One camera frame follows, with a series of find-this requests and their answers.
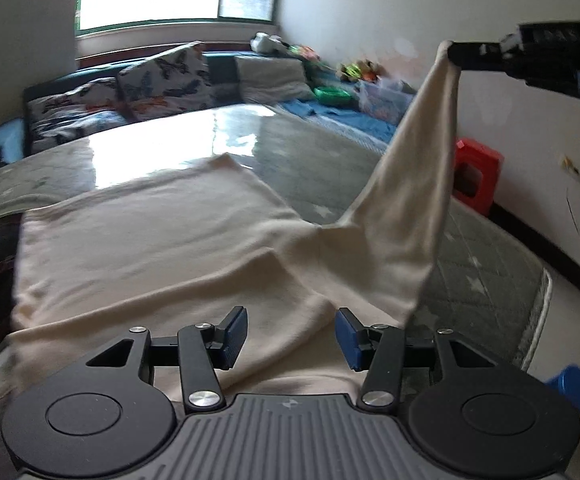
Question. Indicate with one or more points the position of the grey beige cushion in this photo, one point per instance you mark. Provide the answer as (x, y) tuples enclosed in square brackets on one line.
[(272, 80)]

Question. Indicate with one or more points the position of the clear plastic storage box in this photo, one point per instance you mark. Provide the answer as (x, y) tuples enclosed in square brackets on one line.
[(387, 99)]

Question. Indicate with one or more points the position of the colourful plush toys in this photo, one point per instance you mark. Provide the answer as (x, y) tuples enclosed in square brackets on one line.
[(361, 70)]

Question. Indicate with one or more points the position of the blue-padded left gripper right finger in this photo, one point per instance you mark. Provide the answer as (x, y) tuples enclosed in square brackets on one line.
[(379, 351)]

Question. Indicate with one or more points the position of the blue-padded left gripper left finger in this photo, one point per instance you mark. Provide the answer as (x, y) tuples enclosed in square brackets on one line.
[(204, 348)]

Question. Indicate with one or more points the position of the blue sofa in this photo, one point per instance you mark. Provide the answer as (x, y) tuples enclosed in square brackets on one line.
[(223, 74)]

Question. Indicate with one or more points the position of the green plastic bowl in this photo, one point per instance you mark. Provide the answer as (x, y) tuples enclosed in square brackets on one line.
[(333, 97)]

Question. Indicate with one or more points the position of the cream beige sweatshirt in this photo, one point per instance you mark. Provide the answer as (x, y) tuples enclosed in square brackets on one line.
[(183, 248)]

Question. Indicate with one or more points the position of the panda plush toy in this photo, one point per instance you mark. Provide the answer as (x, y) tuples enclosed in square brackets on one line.
[(265, 44)]

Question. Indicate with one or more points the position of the red plastic stool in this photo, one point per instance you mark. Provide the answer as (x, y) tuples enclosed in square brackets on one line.
[(476, 174)]

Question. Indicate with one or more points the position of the butterfly pillow upright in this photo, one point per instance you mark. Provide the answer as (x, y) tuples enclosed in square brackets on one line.
[(173, 82)]

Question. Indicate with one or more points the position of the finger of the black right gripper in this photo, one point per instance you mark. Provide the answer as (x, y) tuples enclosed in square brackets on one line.
[(483, 56)]

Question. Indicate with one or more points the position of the butterfly pillow lying flat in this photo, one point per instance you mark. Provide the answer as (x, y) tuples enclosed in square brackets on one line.
[(90, 108)]

